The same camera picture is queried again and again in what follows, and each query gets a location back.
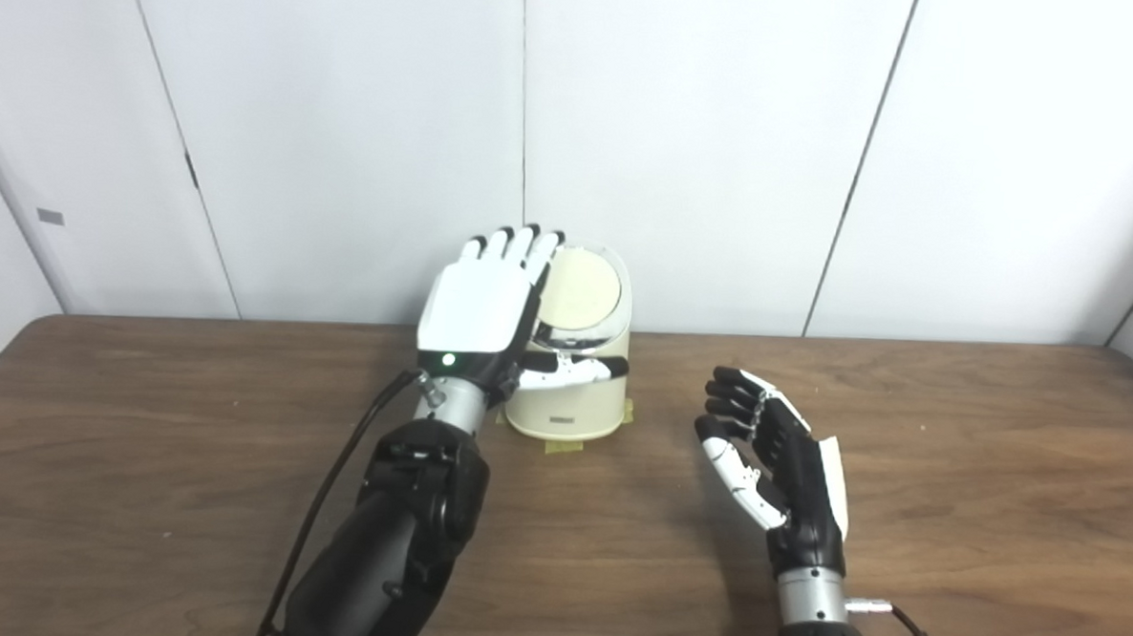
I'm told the round cream bin lid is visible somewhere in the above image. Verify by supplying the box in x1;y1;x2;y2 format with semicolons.
538;247;625;329

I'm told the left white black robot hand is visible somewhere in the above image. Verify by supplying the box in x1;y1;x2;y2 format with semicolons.
414;219;636;413

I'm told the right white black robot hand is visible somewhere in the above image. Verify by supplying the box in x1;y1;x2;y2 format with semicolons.
687;365;856;582

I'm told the cream-colored bin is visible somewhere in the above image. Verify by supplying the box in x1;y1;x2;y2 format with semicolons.
502;239;637;445

